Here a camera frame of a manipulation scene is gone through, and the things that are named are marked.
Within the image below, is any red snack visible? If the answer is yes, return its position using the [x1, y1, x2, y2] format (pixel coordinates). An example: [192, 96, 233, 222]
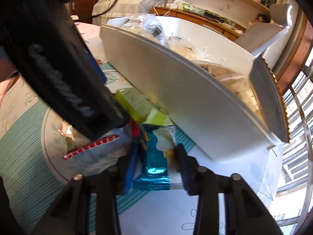
[63, 120, 140, 160]

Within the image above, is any blue popcorn snack pack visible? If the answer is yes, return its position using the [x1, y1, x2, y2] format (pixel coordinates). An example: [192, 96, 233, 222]
[132, 124, 183, 191]

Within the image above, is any green candy pack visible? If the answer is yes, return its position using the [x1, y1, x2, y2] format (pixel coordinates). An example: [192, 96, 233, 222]
[115, 88, 173, 126]

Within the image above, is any grey printed snack bag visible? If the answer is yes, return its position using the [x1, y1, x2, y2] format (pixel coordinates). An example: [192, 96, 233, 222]
[121, 14, 166, 46]

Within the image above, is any white plastic storage bin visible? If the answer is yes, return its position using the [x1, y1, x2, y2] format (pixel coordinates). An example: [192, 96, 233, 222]
[100, 16, 290, 163]

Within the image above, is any small pale cracker bag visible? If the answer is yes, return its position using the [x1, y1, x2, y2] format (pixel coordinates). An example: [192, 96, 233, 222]
[167, 36, 211, 61]

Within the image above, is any orange puff snack bag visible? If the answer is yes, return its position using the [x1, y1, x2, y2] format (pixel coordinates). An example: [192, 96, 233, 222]
[193, 61, 265, 124]

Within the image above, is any tree pattern tablecloth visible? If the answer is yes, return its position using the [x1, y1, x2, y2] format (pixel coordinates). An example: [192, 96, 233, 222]
[0, 22, 284, 235]

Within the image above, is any pink bed blanket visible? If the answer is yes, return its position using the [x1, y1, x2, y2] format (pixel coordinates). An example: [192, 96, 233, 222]
[74, 22, 106, 65]

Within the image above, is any lace covered cabinet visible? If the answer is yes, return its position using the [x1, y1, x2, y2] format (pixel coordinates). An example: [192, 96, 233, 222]
[92, 0, 161, 26]

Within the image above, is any metal window grille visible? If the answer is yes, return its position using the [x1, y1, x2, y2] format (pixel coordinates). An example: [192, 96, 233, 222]
[271, 54, 312, 234]

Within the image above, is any wooden desk with drawers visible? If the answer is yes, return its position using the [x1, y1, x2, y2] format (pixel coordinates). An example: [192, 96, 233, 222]
[151, 6, 240, 41]

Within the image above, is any grey office chair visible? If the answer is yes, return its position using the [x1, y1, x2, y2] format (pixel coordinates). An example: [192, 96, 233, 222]
[202, 3, 294, 70]

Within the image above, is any black cable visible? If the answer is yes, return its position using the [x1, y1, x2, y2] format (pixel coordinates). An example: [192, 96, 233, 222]
[78, 0, 120, 21]

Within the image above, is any white charging cable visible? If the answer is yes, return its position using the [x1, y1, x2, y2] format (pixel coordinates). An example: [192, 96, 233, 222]
[152, 0, 177, 17]

